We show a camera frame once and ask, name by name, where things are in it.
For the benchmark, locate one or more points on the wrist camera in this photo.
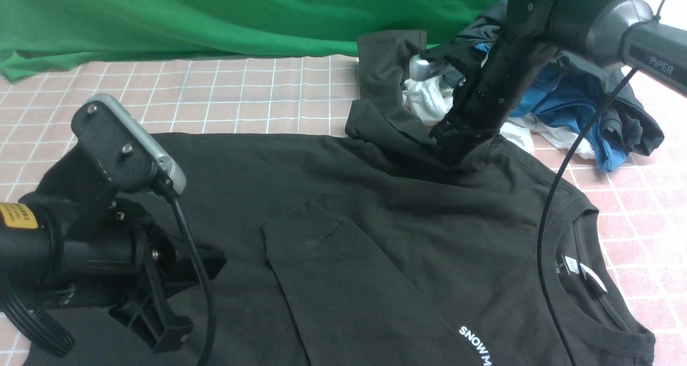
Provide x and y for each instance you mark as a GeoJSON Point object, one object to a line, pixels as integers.
{"type": "Point", "coordinates": [123, 152]}
{"type": "Point", "coordinates": [421, 69]}

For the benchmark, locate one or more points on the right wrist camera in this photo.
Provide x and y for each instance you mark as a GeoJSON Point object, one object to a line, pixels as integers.
{"type": "Point", "coordinates": [421, 69]}

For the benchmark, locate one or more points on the green backdrop cloth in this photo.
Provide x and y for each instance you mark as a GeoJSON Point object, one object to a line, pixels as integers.
{"type": "Point", "coordinates": [47, 35]}

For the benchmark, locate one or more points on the dark gray crumpled shirt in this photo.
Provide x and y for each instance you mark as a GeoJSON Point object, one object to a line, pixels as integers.
{"type": "Point", "coordinates": [625, 123]}

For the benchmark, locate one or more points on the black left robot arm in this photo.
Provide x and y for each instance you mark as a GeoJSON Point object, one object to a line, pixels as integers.
{"type": "Point", "coordinates": [14, 217]}

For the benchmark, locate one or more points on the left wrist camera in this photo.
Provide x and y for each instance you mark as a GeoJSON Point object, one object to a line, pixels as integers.
{"type": "Point", "coordinates": [123, 152]}

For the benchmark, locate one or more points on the blue crumpled shirt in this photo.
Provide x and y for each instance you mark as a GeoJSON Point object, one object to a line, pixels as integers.
{"type": "Point", "coordinates": [596, 147]}

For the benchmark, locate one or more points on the white crumpled shirt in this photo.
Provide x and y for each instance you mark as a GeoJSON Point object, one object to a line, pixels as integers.
{"type": "Point", "coordinates": [429, 100]}

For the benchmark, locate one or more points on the dark gray long-sleeved shirt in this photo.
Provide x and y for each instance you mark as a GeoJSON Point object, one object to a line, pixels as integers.
{"type": "Point", "coordinates": [367, 250]}

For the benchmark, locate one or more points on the pink checkered tablecloth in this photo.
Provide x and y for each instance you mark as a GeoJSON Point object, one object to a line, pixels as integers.
{"type": "Point", "coordinates": [642, 204]}

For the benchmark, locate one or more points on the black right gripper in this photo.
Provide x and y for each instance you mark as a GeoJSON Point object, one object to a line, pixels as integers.
{"type": "Point", "coordinates": [494, 84]}

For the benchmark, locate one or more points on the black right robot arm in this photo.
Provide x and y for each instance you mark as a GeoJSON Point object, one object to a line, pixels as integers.
{"type": "Point", "coordinates": [608, 33]}

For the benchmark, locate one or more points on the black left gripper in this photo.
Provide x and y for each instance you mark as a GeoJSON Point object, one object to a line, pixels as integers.
{"type": "Point", "coordinates": [91, 249]}

